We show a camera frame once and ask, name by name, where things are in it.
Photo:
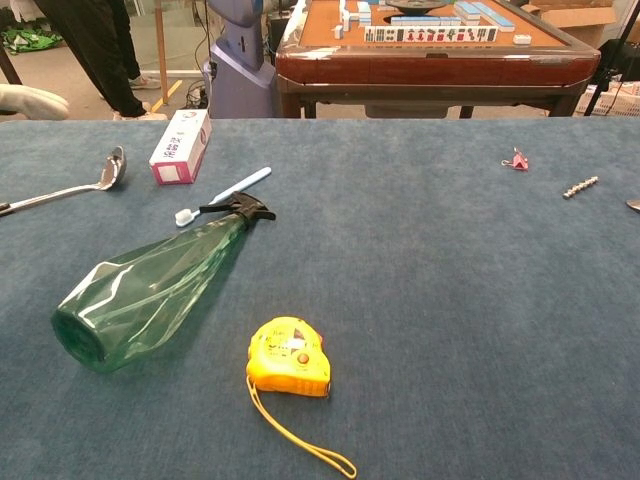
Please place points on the row of face-up mahjong tiles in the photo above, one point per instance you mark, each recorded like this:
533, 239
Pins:
430, 34

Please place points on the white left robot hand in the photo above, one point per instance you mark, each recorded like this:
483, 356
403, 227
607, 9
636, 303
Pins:
30, 102

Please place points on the metal drill bit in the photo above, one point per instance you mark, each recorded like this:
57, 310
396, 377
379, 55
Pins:
580, 188

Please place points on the cardboard box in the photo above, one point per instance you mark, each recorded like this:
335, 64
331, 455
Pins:
575, 20

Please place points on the green bag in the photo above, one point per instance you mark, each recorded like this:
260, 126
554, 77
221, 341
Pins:
30, 41

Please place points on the white plastic crate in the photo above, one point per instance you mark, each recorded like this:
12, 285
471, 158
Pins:
617, 102

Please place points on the green transparent spray bottle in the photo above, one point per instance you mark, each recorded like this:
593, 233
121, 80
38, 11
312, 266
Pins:
150, 280

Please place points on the person in black trousers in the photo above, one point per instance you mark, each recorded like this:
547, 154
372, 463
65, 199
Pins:
100, 50

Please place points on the black tripod stand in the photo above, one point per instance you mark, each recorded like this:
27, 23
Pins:
607, 70

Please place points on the white pink toothpaste box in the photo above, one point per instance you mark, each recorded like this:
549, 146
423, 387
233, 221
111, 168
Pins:
182, 145

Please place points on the small steel spoon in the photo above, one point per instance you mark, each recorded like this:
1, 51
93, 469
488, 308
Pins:
635, 205

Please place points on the brown mahjong table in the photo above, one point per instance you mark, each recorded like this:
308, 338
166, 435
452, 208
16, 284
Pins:
430, 67

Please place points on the wooden post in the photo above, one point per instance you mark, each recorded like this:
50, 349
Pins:
161, 60

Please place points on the light blue toothbrush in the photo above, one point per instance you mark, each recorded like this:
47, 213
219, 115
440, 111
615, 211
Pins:
240, 185

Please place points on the pink binder clip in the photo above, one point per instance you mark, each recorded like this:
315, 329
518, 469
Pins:
520, 162

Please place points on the yellow tape measure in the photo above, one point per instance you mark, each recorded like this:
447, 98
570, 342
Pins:
287, 357

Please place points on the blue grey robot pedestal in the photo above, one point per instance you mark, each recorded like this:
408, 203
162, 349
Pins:
240, 75

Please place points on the single white mahjong tile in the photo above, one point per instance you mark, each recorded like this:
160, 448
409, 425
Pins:
522, 40

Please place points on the blue table cloth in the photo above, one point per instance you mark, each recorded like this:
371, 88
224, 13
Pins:
400, 300

